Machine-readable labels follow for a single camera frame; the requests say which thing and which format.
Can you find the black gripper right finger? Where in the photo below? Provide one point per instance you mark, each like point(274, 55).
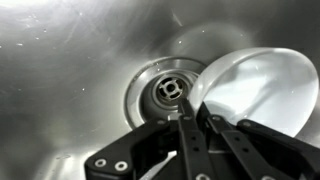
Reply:
point(260, 150)

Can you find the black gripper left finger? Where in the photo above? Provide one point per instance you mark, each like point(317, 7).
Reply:
point(150, 146)

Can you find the small white bowl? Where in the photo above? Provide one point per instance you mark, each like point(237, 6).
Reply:
point(263, 86)

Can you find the metal sink drain strainer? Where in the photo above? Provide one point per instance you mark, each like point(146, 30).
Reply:
point(168, 88)

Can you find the stainless steel sink basin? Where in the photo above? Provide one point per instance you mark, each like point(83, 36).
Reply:
point(66, 83)

